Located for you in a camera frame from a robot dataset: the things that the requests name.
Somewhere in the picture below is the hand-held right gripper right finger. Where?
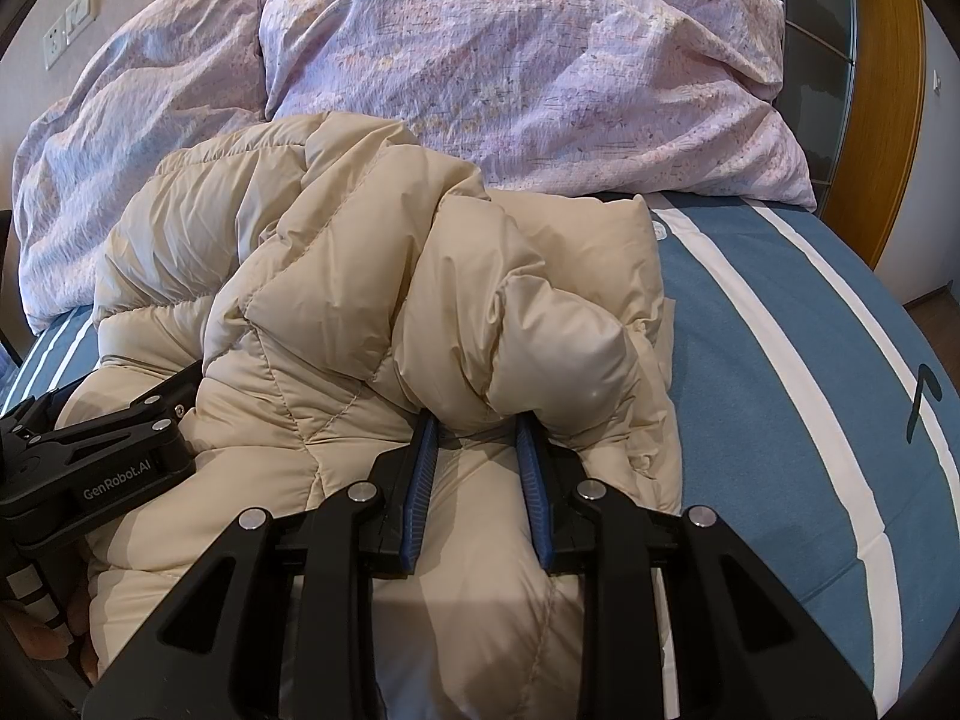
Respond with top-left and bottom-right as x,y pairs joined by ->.
516,414 -> 876,720

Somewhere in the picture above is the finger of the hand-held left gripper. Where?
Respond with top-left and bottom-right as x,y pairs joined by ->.
71,358 -> 205,425
0,382 -> 74,440

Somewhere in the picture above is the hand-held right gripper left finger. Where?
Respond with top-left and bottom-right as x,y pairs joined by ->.
82,414 -> 441,720

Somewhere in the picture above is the beige down jacket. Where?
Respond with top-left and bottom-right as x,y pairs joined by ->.
56,111 -> 685,720

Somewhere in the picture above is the person's left hand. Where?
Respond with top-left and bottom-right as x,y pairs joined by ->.
0,589 -> 102,683

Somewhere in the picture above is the blue striped bed sheet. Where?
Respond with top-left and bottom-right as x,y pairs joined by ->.
0,191 -> 960,720

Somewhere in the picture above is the large pink pillow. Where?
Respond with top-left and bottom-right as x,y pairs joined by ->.
13,0 -> 271,335

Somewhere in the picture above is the glass door panel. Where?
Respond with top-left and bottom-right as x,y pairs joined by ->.
739,0 -> 857,190

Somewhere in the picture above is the white wall switch panel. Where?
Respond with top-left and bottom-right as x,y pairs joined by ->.
43,0 -> 100,70

